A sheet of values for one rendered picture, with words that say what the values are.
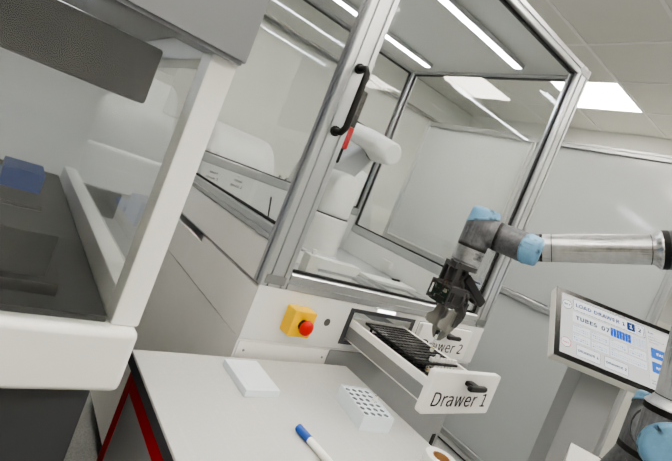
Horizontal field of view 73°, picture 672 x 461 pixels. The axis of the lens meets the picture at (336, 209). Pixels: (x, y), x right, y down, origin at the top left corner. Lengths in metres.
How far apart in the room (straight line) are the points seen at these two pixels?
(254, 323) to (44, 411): 0.49
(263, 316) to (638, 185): 2.32
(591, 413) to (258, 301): 1.49
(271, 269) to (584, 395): 1.45
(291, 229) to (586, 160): 2.32
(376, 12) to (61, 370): 0.98
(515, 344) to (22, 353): 2.70
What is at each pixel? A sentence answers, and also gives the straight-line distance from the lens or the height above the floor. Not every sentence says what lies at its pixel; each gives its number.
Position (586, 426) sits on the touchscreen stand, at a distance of 2.23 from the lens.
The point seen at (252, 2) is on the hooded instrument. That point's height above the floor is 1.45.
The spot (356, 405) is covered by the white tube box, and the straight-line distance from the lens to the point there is 1.12.
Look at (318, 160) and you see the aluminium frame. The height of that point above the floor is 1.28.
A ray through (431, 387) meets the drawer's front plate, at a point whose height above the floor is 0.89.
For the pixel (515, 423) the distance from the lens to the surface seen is 3.11.
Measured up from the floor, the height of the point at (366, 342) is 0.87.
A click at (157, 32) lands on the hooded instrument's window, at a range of 0.73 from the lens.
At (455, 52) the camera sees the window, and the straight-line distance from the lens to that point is 1.43.
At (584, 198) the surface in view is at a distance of 3.07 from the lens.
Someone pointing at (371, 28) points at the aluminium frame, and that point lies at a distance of 1.20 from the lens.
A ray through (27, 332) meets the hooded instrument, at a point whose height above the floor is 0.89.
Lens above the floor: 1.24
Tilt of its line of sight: 3 degrees down
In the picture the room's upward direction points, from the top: 22 degrees clockwise
